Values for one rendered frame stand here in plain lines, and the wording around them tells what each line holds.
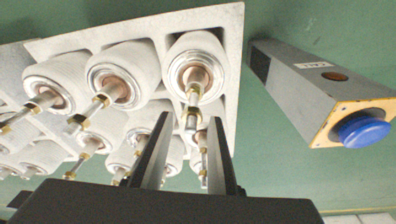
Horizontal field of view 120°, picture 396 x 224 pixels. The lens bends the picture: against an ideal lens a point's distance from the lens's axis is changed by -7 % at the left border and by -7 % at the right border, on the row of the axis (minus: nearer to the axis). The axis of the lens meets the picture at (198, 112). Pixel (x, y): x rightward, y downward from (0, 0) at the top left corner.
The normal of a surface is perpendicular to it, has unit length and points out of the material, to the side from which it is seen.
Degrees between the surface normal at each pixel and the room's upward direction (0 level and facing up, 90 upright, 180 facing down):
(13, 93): 90
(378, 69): 0
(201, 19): 0
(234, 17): 0
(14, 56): 90
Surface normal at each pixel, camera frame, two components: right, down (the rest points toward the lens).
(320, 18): -0.04, 0.62
